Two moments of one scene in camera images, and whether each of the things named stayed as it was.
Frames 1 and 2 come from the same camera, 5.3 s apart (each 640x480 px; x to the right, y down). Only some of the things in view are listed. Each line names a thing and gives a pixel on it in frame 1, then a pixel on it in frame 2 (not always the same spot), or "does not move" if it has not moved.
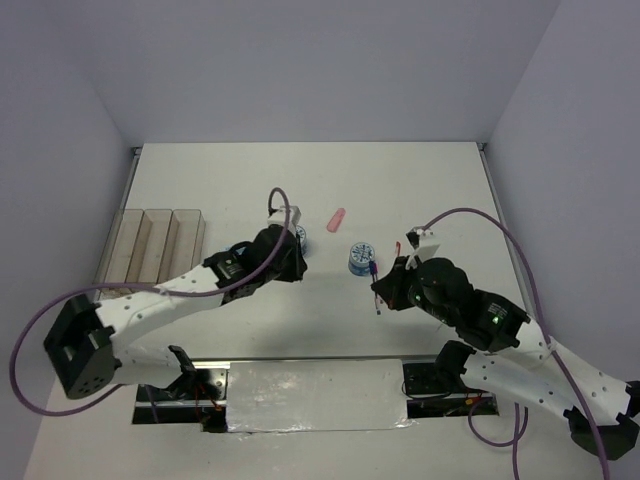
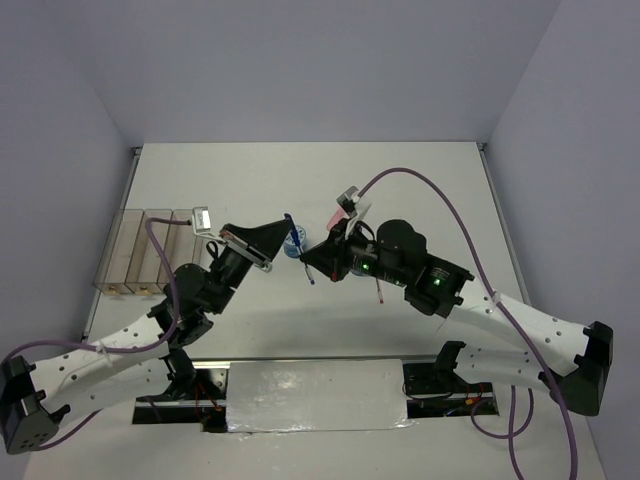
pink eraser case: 334,222 does not move
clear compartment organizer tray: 149,246 does not move
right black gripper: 389,285 → 330,254
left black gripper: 298,266 → 260,244
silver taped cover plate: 319,395 does not move
